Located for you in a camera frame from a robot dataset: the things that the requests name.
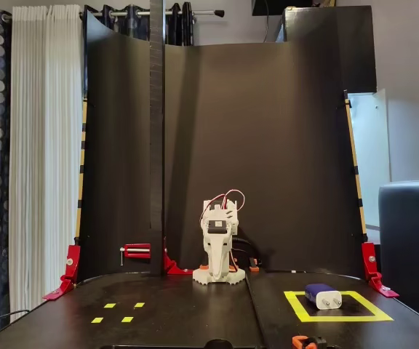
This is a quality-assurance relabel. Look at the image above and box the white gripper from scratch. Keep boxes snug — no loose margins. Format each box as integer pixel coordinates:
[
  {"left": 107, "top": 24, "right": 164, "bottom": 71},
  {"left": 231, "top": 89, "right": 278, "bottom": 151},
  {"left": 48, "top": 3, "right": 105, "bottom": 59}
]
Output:
[{"left": 202, "top": 217, "right": 235, "bottom": 283}]

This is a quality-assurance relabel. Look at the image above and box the blue white charger block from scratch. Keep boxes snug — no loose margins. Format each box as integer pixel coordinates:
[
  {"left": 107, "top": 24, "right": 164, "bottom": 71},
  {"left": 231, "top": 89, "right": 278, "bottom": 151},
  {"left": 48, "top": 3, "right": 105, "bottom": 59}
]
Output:
[{"left": 303, "top": 282, "right": 343, "bottom": 311}]

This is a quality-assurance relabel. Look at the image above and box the red c-clamp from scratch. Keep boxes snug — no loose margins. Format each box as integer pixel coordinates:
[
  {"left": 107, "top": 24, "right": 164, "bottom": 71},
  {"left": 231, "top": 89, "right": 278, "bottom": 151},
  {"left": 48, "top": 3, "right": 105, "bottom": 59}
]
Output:
[{"left": 119, "top": 243, "right": 152, "bottom": 267}]

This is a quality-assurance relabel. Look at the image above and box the long orange black clamp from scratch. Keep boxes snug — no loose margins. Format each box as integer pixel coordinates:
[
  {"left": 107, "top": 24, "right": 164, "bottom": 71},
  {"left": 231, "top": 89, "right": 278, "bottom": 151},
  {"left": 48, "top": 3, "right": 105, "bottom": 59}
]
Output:
[{"left": 291, "top": 334, "right": 338, "bottom": 349}]

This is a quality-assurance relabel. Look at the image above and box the black backdrop sheet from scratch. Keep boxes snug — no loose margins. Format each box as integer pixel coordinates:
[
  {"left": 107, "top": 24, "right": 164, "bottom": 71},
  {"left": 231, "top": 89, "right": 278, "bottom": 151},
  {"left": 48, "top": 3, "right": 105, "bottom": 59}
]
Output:
[{"left": 75, "top": 9, "right": 367, "bottom": 283}]

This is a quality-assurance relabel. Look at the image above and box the yellow tape square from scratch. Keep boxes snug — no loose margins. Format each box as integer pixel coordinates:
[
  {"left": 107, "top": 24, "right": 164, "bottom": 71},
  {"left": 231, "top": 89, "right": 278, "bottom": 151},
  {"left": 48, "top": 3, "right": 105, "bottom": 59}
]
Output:
[{"left": 283, "top": 289, "right": 394, "bottom": 324}]

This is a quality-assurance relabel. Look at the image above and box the wooden stick with black bands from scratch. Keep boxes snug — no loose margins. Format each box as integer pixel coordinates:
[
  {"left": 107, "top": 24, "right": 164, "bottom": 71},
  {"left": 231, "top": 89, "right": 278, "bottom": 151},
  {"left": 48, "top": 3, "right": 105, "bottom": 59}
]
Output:
[
  {"left": 343, "top": 89, "right": 369, "bottom": 243},
  {"left": 74, "top": 100, "right": 89, "bottom": 243}
]

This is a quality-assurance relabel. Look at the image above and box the white cabinet door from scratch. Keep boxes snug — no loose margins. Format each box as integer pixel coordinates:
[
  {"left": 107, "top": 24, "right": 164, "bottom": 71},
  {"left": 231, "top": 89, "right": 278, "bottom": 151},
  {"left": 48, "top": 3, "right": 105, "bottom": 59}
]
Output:
[{"left": 346, "top": 88, "right": 392, "bottom": 232}]

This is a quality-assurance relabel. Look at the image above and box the dark blue armchair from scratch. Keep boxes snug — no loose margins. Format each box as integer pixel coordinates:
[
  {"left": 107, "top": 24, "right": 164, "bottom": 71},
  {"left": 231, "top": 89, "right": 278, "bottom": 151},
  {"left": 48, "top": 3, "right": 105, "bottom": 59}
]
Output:
[{"left": 378, "top": 178, "right": 419, "bottom": 328}]

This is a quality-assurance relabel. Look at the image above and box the white pleated curtain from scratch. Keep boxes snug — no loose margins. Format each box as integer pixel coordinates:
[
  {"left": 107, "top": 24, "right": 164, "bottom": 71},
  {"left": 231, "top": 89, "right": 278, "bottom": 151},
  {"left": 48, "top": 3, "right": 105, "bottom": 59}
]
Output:
[{"left": 8, "top": 4, "right": 85, "bottom": 321}]

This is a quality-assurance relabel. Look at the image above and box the dark eyelet curtain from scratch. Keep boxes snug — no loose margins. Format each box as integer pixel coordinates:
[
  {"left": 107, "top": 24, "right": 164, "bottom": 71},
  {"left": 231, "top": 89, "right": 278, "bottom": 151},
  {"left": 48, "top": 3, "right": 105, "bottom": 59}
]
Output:
[{"left": 84, "top": 1, "right": 195, "bottom": 47}]

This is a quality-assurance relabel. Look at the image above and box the silver curtain rod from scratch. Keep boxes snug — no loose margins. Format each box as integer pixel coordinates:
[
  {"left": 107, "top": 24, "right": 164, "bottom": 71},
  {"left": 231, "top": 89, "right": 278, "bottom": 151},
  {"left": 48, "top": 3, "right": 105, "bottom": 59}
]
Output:
[{"left": 78, "top": 9, "right": 226, "bottom": 19}]

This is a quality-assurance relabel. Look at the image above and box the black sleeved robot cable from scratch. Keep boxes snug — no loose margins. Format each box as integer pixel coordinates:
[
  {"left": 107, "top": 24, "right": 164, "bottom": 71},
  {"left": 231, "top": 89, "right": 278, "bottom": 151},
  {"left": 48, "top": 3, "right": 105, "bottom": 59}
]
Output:
[{"left": 233, "top": 236, "right": 263, "bottom": 262}]

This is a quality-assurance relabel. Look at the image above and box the red post foot bracket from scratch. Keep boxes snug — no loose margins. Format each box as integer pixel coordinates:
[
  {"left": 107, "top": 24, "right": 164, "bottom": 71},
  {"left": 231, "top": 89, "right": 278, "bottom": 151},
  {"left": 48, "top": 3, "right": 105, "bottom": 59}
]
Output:
[{"left": 162, "top": 238, "right": 194, "bottom": 276}]

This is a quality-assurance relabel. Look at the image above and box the black vertical camera post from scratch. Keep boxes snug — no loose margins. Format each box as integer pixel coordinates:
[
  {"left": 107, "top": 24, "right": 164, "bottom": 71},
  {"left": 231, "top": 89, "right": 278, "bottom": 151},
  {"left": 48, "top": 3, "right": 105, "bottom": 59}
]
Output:
[{"left": 148, "top": 0, "right": 167, "bottom": 278}]

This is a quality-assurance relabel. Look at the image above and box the red corner bracket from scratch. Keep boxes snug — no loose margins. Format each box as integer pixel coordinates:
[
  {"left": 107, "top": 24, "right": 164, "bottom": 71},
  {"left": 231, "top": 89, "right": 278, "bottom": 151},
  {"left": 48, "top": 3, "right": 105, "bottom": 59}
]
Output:
[
  {"left": 42, "top": 244, "right": 81, "bottom": 301},
  {"left": 361, "top": 241, "right": 400, "bottom": 299}
]

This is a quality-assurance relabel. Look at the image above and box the thin black cable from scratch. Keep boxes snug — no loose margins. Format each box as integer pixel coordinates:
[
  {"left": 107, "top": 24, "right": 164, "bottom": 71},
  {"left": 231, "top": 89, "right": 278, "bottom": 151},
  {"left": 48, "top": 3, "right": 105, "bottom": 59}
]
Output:
[{"left": 0, "top": 308, "right": 31, "bottom": 330}]

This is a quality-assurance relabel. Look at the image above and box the hanging black cable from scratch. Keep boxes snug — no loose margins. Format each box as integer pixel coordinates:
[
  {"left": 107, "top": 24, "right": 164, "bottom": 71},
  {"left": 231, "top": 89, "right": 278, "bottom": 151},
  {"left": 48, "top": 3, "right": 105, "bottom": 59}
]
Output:
[{"left": 263, "top": 0, "right": 271, "bottom": 44}]

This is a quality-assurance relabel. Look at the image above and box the black wall cabinet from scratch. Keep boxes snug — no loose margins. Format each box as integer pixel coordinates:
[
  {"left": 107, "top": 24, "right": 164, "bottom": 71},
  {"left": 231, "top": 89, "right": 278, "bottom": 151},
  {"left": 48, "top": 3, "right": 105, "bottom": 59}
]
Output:
[{"left": 284, "top": 4, "right": 378, "bottom": 94}]

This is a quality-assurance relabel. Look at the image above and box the black wall shelf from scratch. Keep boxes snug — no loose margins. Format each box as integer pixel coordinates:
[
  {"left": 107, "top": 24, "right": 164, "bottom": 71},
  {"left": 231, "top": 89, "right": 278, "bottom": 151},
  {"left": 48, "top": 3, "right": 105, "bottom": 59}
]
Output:
[{"left": 252, "top": 0, "right": 338, "bottom": 16}]

